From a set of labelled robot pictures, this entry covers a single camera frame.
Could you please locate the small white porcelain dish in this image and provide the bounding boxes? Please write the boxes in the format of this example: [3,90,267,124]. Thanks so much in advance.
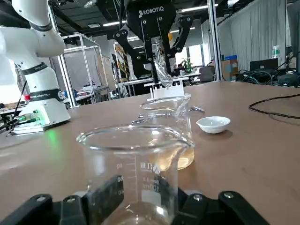
[196,115,232,135]

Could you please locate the glass beaker with amber liquid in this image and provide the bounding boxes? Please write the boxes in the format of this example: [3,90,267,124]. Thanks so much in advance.
[140,96,196,171]

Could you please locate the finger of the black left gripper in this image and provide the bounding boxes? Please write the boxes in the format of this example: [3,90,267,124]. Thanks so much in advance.
[114,21,157,71]
[157,15,194,71]

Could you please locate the small glass beaker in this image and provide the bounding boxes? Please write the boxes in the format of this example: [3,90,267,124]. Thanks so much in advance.
[75,124,189,225]

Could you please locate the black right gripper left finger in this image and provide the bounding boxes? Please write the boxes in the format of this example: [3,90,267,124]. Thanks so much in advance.
[0,174,124,225]

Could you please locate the black lamp cable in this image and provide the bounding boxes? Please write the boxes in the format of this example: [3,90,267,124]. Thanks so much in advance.
[248,94,300,119]

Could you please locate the metal crucible tongs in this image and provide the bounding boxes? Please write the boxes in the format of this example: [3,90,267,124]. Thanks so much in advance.
[132,106,205,124]

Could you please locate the clear glass test tube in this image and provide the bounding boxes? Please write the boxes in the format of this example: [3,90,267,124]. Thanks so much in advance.
[153,61,174,90]

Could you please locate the white test tube rack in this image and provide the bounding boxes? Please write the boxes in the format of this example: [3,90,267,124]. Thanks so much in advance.
[147,81,191,102]

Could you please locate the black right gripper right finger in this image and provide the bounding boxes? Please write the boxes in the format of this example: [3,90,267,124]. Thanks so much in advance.
[172,187,270,225]

